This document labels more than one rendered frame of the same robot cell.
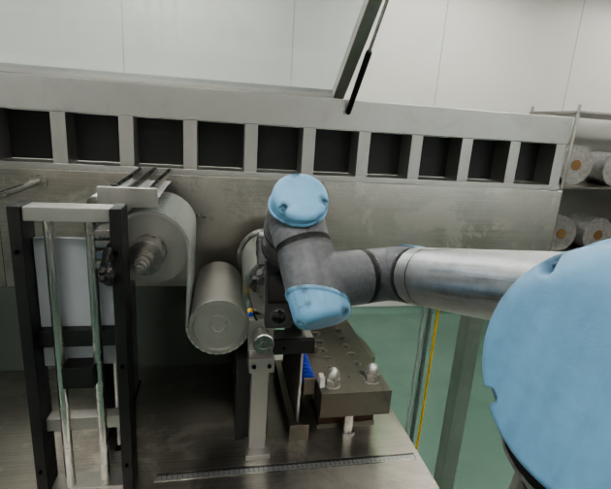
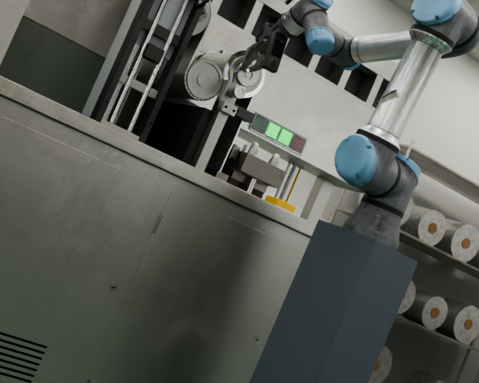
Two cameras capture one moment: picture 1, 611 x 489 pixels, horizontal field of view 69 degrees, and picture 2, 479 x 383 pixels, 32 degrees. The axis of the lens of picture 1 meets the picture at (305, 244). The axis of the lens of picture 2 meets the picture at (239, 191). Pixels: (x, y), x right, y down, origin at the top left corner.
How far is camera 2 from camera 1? 1.99 m
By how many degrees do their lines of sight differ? 26
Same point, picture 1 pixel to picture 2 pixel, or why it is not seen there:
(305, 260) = (321, 19)
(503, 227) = not seen: hidden behind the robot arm
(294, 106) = not seen: outside the picture
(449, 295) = (379, 44)
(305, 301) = (321, 32)
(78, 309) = (165, 17)
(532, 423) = (421, 11)
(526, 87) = not seen: hidden behind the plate
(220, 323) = (206, 78)
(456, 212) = (331, 109)
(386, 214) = (287, 87)
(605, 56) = (444, 113)
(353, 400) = (263, 167)
